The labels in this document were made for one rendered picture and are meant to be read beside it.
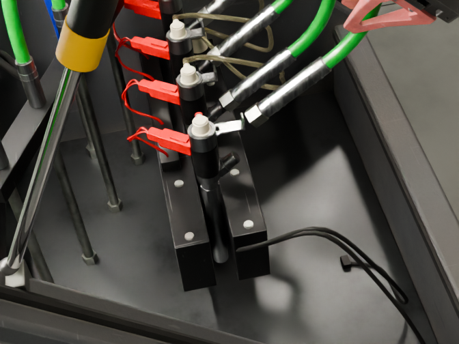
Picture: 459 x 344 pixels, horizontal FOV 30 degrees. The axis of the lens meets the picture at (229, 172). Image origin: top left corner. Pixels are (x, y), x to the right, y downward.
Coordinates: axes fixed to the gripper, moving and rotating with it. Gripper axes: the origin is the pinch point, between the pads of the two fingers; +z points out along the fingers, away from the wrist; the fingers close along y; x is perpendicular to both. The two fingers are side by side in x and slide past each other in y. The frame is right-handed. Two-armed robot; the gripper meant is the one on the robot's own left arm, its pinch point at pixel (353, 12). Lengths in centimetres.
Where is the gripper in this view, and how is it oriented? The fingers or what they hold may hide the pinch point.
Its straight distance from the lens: 81.2
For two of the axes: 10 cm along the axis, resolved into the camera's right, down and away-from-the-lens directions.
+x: 7.8, 3.3, 5.3
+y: -0.1, 8.5, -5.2
